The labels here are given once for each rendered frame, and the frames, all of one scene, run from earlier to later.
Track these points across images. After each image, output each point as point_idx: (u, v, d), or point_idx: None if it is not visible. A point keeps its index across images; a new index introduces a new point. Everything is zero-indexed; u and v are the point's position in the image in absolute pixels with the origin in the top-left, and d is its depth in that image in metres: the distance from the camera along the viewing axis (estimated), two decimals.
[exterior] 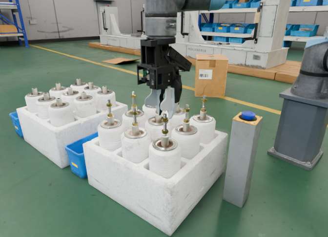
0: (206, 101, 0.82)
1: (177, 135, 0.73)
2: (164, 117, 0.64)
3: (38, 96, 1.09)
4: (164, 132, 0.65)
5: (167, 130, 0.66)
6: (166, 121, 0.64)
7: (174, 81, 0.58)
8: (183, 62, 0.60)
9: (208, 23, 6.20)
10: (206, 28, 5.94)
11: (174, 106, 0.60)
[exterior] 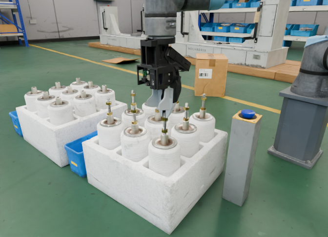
0: (205, 99, 0.82)
1: (176, 134, 0.73)
2: (163, 116, 0.64)
3: (37, 96, 1.09)
4: (162, 131, 0.65)
5: (166, 129, 0.65)
6: (165, 121, 0.64)
7: (173, 82, 0.58)
8: (182, 62, 0.60)
9: (208, 23, 6.20)
10: (206, 28, 5.94)
11: (172, 106, 0.61)
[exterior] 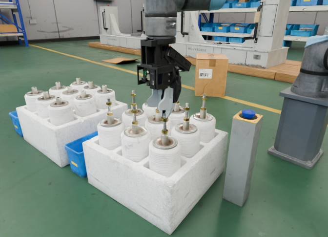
0: (206, 99, 0.82)
1: (177, 134, 0.73)
2: (164, 116, 0.65)
3: (37, 96, 1.09)
4: None
5: (162, 130, 0.66)
6: None
7: (173, 82, 0.58)
8: (183, 62, 0.60)
9: (208, 23, 6.20)
10: (206, 28, 5.94)
11: (172, 106, 0.61)
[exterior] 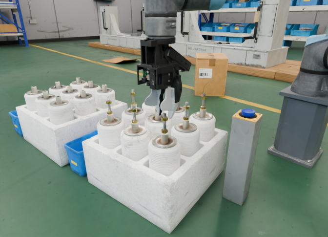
0: (206, 98, 0.82)
1: (176, 133, 0.73)
2: (165, 116, 0.64)
3: (37, 95, 1.09)
4: (166, 131, 0.65)
5: None
6: None
7: (174, 81, 0.58)
8: (183, 62, 0.60)
9: (208, 23, 6.20)
10: (206, 28, 5.94)
11: (174, 106, 0.60)
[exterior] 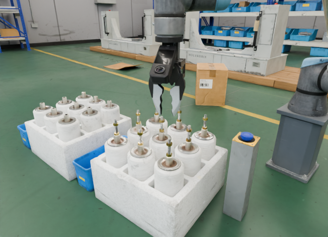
0: (207, 119, 0.86)
1: (180, 154, 0.78)
2: (168, 141, 0.69)
3: (46, 111, 1.14)
4: (167, 155, 0.71)
5: (170, 154, 0.71)
6: (169, 146, 0.69)
7: None
8: None
9: (208, 26, 6.25)
10: (206, 32, 5.99)
11: (154, 99, 0.65)
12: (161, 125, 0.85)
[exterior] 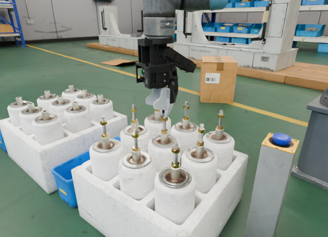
0: (223, 117, 0.66)
1: (189, 162, 0.58)
2: (174, 147, 0.49)
3: (22, 107, 0.93)
4: (172, 165, 0.50)
5: (177, 163, 0.50)
6: (175, 153, 0.49)
7: (170, 82, 0.57)
8: (184, 62, 0.59)
9: (210, 23, 6.05)
10: (208, 28, 5.78)
11: (169, 106, 0.60)
12: (163, 123, 0.65)
